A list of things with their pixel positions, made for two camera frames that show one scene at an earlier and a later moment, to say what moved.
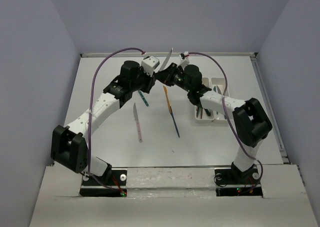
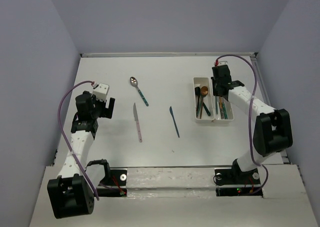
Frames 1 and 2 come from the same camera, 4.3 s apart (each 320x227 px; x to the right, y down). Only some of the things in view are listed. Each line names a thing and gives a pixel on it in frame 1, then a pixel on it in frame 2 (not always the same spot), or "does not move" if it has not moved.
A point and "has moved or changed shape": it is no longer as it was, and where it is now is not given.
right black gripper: x=166 y=75 to x=215 y=81
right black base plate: x=229 y=184 does not move
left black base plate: x=113 y=184 does not move
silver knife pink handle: x=136 y=120 does not move
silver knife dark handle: x=166 y=61 has moved or changed shape
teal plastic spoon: x=207 y=112 does not move
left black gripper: x=150 y=82 to x=106 y=112
